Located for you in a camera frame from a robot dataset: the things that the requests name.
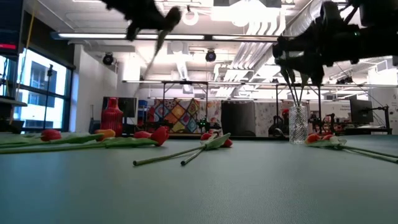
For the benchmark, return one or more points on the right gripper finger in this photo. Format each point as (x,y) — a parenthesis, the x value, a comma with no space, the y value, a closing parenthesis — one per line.
(292,43)

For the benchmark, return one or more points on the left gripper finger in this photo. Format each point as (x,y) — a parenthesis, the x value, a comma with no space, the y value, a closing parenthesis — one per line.
(162,20)

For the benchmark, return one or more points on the black artificial tulip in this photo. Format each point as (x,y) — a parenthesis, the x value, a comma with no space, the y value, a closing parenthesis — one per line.
(292,76)
(159,42)
(303,79)
(285,74)

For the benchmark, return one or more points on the small background robot arm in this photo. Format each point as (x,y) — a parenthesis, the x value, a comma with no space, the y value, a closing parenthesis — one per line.
(203,124)

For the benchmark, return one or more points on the dark background robot arm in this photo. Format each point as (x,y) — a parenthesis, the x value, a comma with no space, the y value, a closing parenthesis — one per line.
(275,126)

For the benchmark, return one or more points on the black monitor on arm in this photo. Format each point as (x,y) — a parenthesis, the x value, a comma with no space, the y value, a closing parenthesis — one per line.
(360,111)

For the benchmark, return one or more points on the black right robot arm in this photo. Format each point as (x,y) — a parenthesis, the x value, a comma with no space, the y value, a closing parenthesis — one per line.
(379,40)

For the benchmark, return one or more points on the clear cut-glass vase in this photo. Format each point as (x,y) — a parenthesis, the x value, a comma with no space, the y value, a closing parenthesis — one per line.
(298,127)

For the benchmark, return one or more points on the red ribbed vase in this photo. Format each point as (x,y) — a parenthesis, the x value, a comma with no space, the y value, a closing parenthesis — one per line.
(112,119)

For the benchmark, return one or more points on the long ceiling light bar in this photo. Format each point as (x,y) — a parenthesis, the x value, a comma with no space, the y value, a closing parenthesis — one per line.
(93,36)

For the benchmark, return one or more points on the white patterned hanging cloth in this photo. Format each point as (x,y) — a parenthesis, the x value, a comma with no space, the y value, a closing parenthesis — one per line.
(264,118)

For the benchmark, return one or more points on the blue storage bins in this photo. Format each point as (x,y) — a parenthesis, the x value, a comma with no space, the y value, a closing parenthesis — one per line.
(143,107)

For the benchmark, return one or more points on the black hanging curtain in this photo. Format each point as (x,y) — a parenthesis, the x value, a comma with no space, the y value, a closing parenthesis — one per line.
(237,118)

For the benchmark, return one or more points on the black background monitor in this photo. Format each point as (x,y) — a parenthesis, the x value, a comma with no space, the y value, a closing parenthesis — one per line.
(130,107)

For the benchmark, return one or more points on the colourful patchwork quilt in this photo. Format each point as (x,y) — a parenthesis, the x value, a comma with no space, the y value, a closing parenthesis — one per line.
(178,116)

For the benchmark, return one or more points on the floral hanging cloth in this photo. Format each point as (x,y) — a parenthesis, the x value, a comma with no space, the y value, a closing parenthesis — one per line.
(214,112)

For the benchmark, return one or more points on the black tripod stand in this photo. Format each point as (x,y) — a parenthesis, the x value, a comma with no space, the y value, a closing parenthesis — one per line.
(47,93)

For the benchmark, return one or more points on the large room window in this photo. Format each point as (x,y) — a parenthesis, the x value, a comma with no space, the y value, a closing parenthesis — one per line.
(37,81)

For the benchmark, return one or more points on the grey side desk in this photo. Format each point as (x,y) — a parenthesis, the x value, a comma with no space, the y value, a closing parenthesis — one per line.
(12,101)

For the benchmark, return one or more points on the silver ventilation duct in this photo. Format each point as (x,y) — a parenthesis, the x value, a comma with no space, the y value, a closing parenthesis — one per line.
(298,21)

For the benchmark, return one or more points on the black ceiling camera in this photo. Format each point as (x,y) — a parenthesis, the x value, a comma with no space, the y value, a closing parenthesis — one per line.
(108,59)
(211,56)

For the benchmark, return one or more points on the black aluminium table frame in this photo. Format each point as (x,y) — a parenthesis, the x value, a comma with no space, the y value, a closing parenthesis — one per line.
(248,137)

